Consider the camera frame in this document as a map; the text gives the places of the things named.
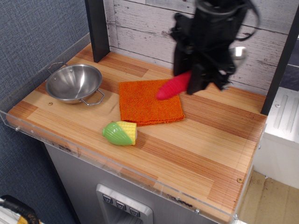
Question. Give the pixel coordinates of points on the silver dispenser panel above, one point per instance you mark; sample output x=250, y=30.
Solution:
x=118, y=208

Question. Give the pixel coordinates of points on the clear acrylic guard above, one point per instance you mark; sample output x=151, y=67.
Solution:
x=197, y=161

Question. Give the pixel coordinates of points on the grey toy fridge cabinet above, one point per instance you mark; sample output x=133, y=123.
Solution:
x=80, y=178

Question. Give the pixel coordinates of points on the orange folded cloth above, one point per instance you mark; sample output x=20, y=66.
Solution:
x=138, y=103

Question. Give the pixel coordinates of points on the red handled metal spoon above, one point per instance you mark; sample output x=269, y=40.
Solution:
x=180, y=82

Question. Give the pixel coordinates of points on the yellow object bottom left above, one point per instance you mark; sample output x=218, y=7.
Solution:
x=22, y=220

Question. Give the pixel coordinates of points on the stainless steel bowl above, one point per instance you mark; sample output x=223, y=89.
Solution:
x=73, y=84

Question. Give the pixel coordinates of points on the black right post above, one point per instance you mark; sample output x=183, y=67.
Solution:
x=282, y=64

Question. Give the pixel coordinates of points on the white toy sink unit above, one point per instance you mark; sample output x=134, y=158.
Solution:
x=277, y=154

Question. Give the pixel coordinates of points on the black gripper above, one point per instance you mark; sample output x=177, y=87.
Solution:
x=203, y=42

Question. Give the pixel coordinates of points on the black post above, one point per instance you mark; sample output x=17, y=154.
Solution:
x=97, y=28
x=282, y=64

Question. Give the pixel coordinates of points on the toy corn cob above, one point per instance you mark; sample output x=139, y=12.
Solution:
x=120, y=133

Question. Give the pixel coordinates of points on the black left post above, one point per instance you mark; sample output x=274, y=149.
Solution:
x=97, y=28

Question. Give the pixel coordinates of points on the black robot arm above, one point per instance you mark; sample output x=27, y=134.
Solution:
x=203, y=42

